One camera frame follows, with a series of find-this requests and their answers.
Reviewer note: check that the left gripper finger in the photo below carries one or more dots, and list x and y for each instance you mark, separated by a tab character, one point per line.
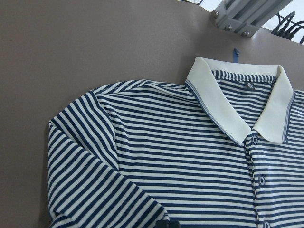
167	224

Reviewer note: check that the navy white striped polo shirt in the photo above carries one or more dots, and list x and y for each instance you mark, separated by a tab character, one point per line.
223	150

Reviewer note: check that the aluminium frame post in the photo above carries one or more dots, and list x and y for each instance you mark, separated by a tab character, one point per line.
246	17

